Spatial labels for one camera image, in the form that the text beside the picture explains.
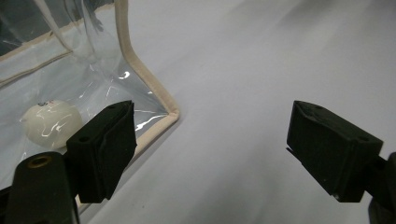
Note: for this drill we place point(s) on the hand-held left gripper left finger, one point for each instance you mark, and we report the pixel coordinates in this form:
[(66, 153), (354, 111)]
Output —
[(102, 155)]

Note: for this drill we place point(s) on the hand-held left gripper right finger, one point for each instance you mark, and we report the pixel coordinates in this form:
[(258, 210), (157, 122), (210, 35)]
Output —
[(330, 149)]

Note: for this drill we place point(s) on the white ball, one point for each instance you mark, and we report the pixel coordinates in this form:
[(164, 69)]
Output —
[(46, 124)]

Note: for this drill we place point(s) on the clear plastic bag beige trim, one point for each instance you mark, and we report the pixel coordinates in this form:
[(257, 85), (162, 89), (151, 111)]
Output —
[(123, 31)]

